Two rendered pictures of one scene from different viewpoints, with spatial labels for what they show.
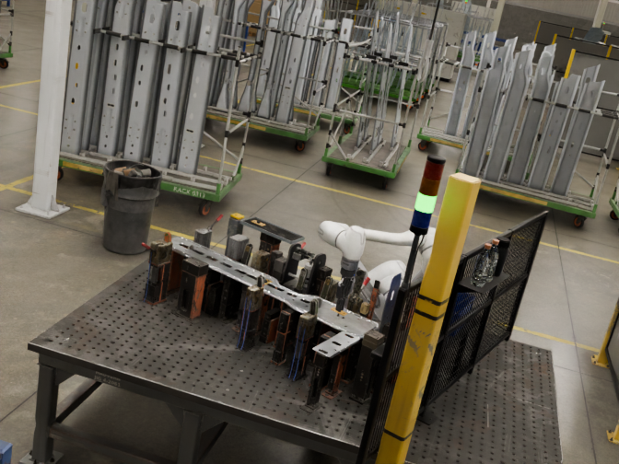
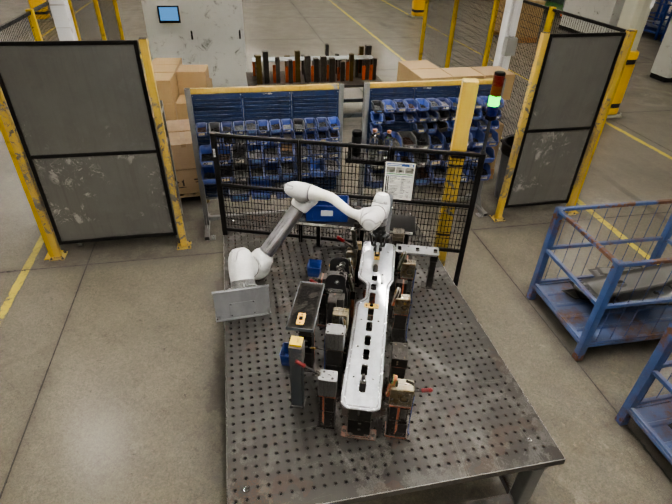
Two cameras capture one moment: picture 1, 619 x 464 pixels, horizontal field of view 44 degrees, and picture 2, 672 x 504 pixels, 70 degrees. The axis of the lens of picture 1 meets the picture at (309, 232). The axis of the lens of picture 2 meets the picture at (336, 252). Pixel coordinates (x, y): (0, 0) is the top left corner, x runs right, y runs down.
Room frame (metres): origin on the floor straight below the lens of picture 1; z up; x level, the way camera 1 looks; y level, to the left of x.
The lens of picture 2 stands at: (4.81, 2.01, 2.83)
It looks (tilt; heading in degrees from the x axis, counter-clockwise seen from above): 35 degrees down; 247
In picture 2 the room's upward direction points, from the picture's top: 2 degrees clockwise
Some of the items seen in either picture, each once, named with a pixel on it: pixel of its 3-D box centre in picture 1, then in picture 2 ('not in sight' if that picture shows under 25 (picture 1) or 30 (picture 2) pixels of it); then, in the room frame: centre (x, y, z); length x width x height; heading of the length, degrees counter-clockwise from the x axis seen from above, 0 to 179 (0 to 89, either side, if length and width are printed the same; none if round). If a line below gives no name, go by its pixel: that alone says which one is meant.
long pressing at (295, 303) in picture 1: (261, 282); (372, 308); (3.81, 0.20, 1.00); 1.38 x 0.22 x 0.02; 60
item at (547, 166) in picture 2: not in sight; (557, 133); (0.78, -1.60, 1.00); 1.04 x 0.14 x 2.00; 169
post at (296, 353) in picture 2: (231, 252); (297, 374); (4.34, 0.44, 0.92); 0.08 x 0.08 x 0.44; 60
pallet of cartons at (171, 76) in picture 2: not in sight; (183, 105); (4.22, -5.16, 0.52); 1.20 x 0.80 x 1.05; 76
